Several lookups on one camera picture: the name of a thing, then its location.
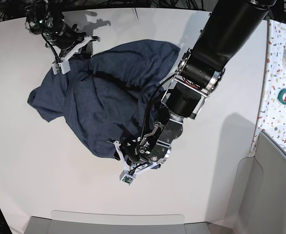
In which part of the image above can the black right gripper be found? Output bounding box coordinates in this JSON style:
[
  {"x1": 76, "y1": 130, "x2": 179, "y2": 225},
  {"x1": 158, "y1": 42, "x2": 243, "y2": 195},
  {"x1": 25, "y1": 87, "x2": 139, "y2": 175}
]
[{"x1": 45, "y1": 20, "x2": 93, "y2": 59}]

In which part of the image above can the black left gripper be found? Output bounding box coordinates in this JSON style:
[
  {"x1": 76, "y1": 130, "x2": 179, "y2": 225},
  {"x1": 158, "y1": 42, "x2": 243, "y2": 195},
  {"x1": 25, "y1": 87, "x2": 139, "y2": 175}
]
[{"x1": 122, "y1": 121, "x2": 172, "y2": 171}]

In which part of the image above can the navy blue t-shirt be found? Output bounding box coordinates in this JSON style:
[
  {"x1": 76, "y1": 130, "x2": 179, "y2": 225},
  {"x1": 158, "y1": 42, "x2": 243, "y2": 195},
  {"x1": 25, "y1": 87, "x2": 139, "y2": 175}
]
[{"x1": 27, "y1": 39, "x2": 180, "y2": 158}]

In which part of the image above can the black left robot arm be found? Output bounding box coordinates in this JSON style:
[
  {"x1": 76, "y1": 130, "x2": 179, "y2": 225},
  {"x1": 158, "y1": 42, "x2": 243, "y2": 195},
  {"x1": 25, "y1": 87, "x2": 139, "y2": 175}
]
[{"x1": 115, "y1": 0, "x2": 276, "y2": 176}]

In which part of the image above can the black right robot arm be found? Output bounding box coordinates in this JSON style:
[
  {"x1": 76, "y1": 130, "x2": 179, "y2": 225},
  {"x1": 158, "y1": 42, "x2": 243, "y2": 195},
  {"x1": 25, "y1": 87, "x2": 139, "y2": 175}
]
[{"x1": 25, "y1": 0, "x2": 100, "y2": 63}]

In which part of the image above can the grey plastic bin front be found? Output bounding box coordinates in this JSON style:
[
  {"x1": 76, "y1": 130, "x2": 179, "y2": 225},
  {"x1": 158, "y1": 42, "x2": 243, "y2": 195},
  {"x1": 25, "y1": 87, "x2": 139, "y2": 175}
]
[{"x1": 25, "y1": 210, "x2": 210, "y2": 234}]

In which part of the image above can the grey plastic bin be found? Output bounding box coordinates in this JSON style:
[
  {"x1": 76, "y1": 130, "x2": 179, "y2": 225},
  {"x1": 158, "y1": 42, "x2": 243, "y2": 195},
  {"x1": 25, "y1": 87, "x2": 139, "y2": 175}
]
[
  {"x1": 223, "y1": 132, "x2": 286, "y2": 234},
  {"x1": 25, "y1": 210, "x2": 210, "y2": 234}
]

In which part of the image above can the grey plastic bin right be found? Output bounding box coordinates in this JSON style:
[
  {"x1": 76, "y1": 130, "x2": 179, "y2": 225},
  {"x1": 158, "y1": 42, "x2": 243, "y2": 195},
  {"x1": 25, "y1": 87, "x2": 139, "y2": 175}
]
[{"x1": 223, "y1": 132, "x2": 286, "y2": 234}]

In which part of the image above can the terrazzo patterned side table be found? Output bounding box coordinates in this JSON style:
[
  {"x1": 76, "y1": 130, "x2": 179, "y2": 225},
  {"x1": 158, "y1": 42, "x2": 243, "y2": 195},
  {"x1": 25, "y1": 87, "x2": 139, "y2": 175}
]
[{"x1": 250, "y1": 20, "x2": 286, "y2": 156}]

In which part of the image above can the green tape roll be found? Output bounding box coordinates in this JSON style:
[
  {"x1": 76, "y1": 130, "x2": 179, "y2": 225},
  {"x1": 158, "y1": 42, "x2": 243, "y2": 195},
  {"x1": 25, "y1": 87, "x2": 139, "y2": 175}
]
[{"x1": 277, "y1": 89, "x2": 286, "y2": 105}]

